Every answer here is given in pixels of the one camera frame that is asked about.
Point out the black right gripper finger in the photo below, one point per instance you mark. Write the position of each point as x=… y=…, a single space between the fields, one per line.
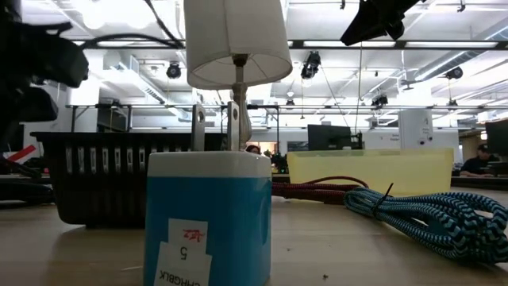
x=363 y=29

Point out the black slotted plastic basket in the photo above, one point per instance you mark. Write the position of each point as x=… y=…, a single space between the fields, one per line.
x=99 y=186

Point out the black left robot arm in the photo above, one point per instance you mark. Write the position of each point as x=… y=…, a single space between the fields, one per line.
x=35 y=55

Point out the yellow translucent plastic bin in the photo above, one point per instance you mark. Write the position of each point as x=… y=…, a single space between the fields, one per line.
x=377 y=168

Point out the long ceiling light bar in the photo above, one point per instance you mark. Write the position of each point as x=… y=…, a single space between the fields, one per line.
x=135 y=43
x=397 y=43

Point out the black ceiling spotlight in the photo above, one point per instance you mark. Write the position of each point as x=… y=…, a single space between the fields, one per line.
x=455 y=73
x=379 y=100
x=311 y=65
x=174 y=70

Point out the white pillar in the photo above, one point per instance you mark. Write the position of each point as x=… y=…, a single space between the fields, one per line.
x=416 y=129

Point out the black computer monitor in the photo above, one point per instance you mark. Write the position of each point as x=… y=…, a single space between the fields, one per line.
x=328 y=137
x=498 y=137

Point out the white shade table lamp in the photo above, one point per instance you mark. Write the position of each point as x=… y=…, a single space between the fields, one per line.
x=234 y=35

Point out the dark plant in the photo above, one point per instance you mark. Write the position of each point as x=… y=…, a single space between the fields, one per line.
x=279 y=163

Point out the person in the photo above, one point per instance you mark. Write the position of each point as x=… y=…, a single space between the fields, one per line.
x=478 y=165
x=253 y=149

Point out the black zip tie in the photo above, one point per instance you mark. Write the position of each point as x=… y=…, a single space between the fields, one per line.
x=380 y=200

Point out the blue white charger plug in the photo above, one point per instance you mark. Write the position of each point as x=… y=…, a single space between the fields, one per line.
x=222 y=206

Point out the white label with red scribble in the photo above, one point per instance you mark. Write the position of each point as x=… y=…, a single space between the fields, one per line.
x=186 y=234

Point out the white label printed CHRGBLK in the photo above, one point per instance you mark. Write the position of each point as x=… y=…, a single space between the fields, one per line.
x=178 y=262

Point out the red tape strip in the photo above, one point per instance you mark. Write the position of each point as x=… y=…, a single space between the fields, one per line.
x=21 y=153

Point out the black metal frame rack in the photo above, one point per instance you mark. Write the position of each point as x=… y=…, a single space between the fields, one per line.
x=158 y=106

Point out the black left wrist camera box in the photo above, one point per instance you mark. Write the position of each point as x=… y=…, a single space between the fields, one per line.
x=24 y=105

